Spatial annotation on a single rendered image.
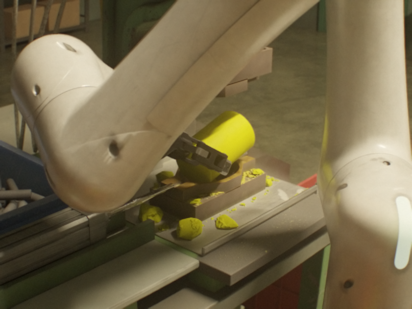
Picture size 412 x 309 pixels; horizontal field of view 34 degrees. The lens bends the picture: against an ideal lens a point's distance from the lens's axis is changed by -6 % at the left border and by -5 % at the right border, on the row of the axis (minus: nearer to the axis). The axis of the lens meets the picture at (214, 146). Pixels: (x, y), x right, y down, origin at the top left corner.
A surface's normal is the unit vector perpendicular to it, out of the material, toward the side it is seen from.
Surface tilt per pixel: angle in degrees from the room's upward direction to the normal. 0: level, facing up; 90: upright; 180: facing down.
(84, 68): 34
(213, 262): 0
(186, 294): 0
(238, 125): 42
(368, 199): 17
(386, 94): 85
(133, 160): 103
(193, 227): 23
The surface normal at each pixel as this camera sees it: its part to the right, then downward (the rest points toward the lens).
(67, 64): 0.23, -0.63
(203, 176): -0.63, 0.51
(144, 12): -0.65, 0.26
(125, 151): 0.18, 0.43
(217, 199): 0.76, 0.25
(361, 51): -0.33, 0.34
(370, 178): -0.19, -0.93
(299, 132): 0.03, -0.93
